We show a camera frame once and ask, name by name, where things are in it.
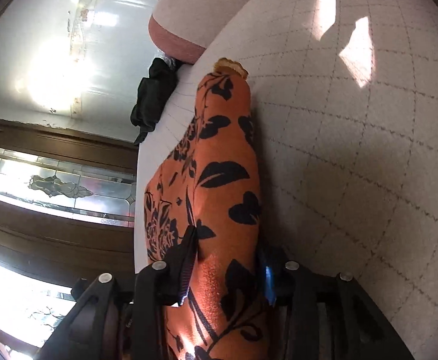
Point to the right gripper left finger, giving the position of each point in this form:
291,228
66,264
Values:
108,322

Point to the pink quilted bed cover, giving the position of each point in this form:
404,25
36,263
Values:
345,94

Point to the pink quilted bolster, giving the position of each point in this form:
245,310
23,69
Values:
184,29

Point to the black clothing pile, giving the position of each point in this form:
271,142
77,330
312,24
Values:
153,94

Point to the wooden stained glass door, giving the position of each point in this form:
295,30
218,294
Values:
67,204

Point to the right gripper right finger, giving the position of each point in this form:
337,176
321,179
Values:
315,316

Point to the orange black floral garment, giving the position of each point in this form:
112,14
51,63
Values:
210,182

